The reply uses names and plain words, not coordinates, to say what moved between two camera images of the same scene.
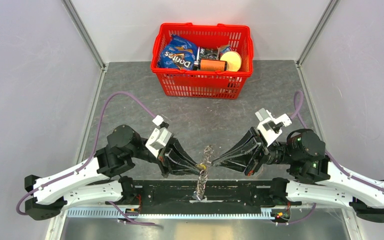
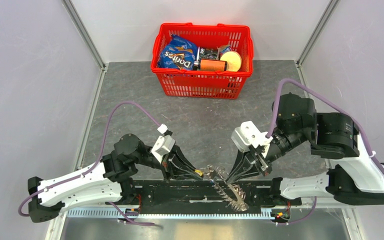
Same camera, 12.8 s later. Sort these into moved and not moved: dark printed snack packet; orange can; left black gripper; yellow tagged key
Moved: yellow tagged key
Not moved: left black gripper; dark printed snack packet; orange can
